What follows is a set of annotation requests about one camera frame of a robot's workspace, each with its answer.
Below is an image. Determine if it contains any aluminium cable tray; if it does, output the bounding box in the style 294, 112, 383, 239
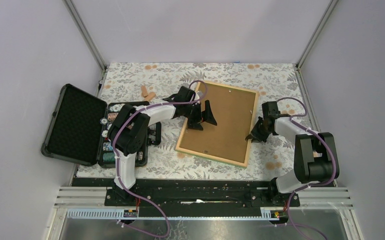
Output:
54, 186, 354, 221

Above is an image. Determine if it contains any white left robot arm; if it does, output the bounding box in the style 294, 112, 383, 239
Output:
107, 86, 218, 206

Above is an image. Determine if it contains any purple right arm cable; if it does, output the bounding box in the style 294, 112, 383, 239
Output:
275, 97, 338, 240

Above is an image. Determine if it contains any brown cardboard backing board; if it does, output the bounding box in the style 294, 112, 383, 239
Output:
178, 83, 257, 164

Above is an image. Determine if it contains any black poker chip case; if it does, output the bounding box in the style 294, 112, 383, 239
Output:
40, 83, 163, 169

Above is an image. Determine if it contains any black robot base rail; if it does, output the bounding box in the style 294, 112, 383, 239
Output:
72, 178, 287, 215

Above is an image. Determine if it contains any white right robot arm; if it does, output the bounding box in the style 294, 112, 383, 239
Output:
245, 101, 339, 206

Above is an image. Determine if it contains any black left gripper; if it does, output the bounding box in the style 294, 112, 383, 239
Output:
183, 100, 217, 131

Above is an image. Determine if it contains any tan wooden block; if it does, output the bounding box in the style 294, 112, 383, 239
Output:
140, 85, 149, 98
144, 92, 156, 102

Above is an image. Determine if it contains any floral patterned tablecloth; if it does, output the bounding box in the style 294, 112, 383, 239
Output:
74, 62, 330, 182

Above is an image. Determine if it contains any wooden picture frame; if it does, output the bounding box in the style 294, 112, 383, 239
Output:
174, 80, 260, 169

